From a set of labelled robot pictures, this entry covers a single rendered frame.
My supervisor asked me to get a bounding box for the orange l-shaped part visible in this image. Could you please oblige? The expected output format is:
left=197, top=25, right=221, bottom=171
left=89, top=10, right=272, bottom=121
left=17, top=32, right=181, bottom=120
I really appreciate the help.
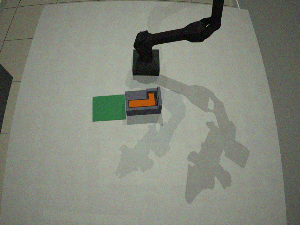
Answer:
left=129, top=93, right=155, bottom=108

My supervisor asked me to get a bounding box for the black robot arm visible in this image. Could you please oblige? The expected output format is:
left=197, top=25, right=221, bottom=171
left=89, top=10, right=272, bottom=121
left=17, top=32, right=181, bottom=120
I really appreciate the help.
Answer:
left=134, top=0, right=224, bottom=63

